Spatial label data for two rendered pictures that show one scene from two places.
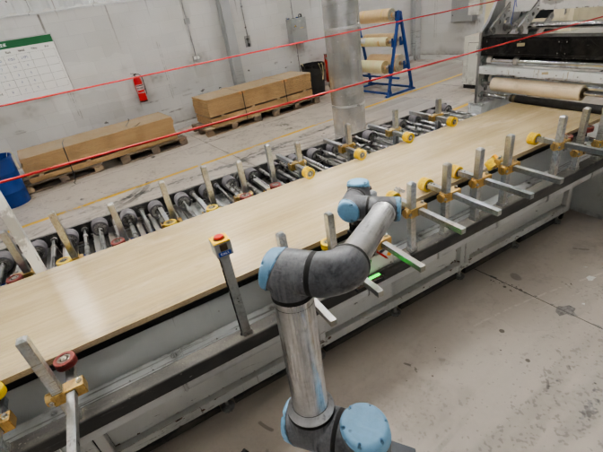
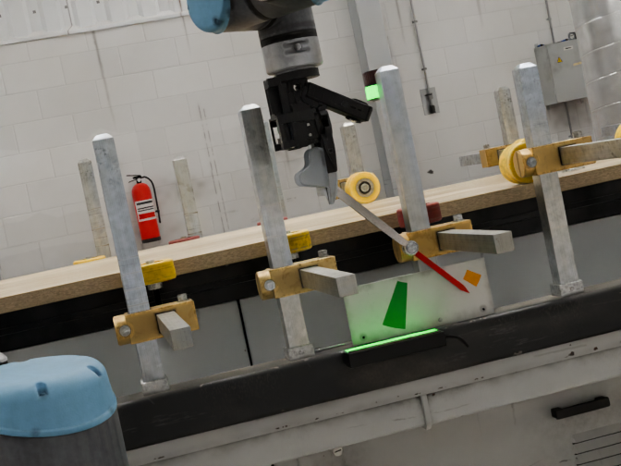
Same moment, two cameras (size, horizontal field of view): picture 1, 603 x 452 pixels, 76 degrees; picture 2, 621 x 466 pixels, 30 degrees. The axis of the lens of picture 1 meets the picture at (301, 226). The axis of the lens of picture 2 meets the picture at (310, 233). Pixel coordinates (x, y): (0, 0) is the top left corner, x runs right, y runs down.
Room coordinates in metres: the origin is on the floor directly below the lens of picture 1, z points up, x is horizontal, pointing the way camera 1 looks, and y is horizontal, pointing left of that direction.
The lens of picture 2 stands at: (-0.35, -0.66, 1.01)
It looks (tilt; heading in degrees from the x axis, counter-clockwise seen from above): 3 degrees down; 14
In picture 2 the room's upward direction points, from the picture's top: 12 degrees counter-clockwise
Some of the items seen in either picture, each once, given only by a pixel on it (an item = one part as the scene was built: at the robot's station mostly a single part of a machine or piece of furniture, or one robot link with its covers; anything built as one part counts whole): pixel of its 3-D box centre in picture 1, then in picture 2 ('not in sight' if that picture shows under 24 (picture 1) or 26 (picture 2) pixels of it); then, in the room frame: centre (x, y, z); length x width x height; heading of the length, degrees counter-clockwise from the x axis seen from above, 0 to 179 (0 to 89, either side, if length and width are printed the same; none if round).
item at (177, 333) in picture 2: (308, 296); (170, 325); (1.38, 0.02, 0.81); 0.43 x 0.03 x 0.04; 25
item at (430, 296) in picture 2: (373, 264); (420, 301); (1.62, -0.34, 0.75); 0.26 x 0.01 x 0.10; 115
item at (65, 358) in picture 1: (69, 367); not in sight; (1.14, 1.01, 0.85); 0.08 x 0.08 x 0.11
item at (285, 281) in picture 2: not in sight; (297, 277); (1.56, -0.15, 0.84); 0.13 x 0.06 x 0.05; 115
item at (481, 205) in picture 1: (458, 196); not in sight; (1.83, -0.87, 0.95); 0.50 x 0.04 x 0.04; 25
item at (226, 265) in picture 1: (235, 295); not in sight; (1.33, 0.33, 0.93); 0.05 x 0.04 x 0.45; 115
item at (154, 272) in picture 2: not in sight; (156, 292); (1.56, 0.11, 0.85); 0.08 x 0.08 x 0.11
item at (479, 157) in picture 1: (476, 186); not in sight; (1.96, -1.04, 0.91); 0.03 x 0.03 x 0.48; 25
